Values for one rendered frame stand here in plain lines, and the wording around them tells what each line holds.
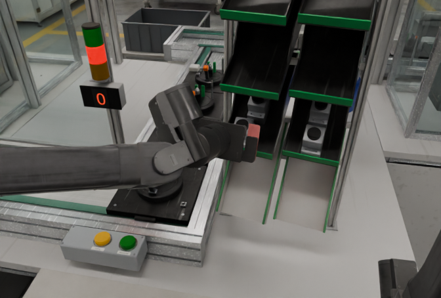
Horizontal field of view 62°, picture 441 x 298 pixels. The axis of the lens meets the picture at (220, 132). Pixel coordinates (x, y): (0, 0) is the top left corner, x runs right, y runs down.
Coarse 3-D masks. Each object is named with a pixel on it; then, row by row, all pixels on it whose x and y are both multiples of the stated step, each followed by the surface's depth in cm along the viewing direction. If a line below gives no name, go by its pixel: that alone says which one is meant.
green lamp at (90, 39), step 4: (96, 28) 99; (100, 28) 100; (84, 32) 99; (88, 32) 98; (92, 32) 98; (96, 32) 99; (100, 32) 100; (84, 36) 99; (88, 36) 99; (92, 36) 99; (96, 36) 99; (100, 36) 101; (84, 40) 101; (88, 40) 99; (92, 40) 99; (96, 40) 100; (100, 40) 101; (88, 44) 100; (92, 44) 100; (96, 44) 100; (100, 44) 101
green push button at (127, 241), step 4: (124, 236) 96; (128, 236) 96; (132, 236) 96; (120, 240) 95; (124, 240) 95; (128, 240) 95; (132, 240) 95; (120, 244) 94; (124, 244) 94; (128, 244) 94; (132, 244) 94; (124, 248) 93; (128, 248) 93
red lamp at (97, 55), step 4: (88, 48) 101; (92, 48) 101; (96, 48) 101; (100, 48) 102; (104, 48) 104; (88, 52) 102; (92, 52) 101; (96, 52) 101; (100, 52) 102; (104, 52) 104; (88, 56) 103; (92, 56) 102; (96, 56) 102; (100, 56) 103; (104, 56) 104; (92, 60) 103; (96, 60) 103; (100, 60) 103; (104, 60) 104
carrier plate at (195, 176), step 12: (204, 168) 119; (192, 180) 114; (120, 192) 110; (132, 192) 110; (180, 192) 110; (192, 192) 110; (120, 204) 106; (132, 204) 106; (144, 204) 106; (156, 204) 106; (168, 204) 106; (192, 204) 106; (132, 216) 104; (144, 216) 103; (156, 216) 102; (168, 216) 102; (180, 216) 102
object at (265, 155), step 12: (288, 72) 101; (288, 84) 90; (240, 96) 98; (288, 96) 92; (240, 108) 97; (276, 108) 95; (228, 120) 93; (276, 120) 93; (264, 132) 92; (276, 132) 91; (264, 144) 90; (276, 144) 89; (264, 156) 87
